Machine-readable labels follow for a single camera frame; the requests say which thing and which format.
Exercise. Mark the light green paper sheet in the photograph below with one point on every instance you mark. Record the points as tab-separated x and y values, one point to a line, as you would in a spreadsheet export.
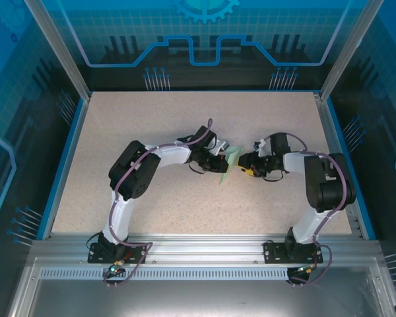
232	158

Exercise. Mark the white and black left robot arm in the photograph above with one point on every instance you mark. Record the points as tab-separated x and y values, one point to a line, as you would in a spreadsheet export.
173	155

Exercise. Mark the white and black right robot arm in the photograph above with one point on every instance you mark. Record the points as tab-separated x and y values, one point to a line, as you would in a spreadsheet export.
326	185

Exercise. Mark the blue table edge strip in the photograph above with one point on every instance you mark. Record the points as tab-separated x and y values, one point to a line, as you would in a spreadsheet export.
350	171
63	171

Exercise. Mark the aluminium side rail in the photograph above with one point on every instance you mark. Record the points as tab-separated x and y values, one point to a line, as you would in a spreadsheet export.
340	171

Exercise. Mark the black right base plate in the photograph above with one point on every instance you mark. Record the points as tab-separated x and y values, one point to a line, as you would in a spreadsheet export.
270	253

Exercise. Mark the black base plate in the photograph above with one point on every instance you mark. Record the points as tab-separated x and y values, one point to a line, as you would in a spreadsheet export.
270	253
94	255

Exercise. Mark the aluminium frame rail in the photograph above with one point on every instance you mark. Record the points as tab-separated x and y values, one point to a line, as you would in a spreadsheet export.
204	249

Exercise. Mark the aluminium frame post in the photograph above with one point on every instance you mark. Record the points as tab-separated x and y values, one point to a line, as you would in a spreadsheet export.
62	49
347	49

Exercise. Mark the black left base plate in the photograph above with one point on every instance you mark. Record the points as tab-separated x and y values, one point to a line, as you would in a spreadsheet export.
94	255

